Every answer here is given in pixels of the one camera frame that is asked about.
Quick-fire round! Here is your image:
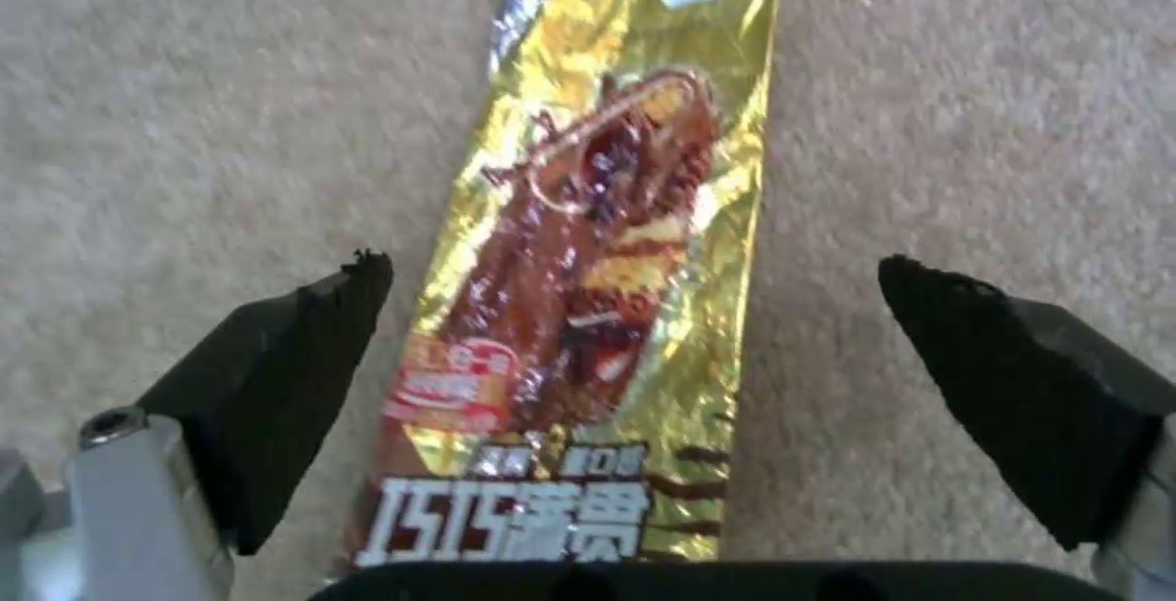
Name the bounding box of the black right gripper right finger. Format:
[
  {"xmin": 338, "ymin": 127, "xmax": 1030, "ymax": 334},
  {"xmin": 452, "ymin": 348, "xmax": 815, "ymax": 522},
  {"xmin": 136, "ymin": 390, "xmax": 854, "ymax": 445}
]
[{"xmin": 876, "ymin": 255, "xmax": 1176, "ymax": 601}]

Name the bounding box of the gold ice cream wrapper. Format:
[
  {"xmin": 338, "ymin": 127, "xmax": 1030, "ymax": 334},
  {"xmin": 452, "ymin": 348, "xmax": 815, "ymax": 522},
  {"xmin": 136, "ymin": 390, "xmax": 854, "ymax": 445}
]
[{"xmin": 335, "ymin": 0, "xmax": 794, "ymax": 569}]

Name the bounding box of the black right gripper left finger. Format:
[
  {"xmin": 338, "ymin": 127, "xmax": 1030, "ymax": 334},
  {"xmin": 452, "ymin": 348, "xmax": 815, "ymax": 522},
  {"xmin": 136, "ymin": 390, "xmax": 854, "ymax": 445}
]
[{"xmin": 0, "ymin": 248, "xmax": 396, "ymax": 601}]

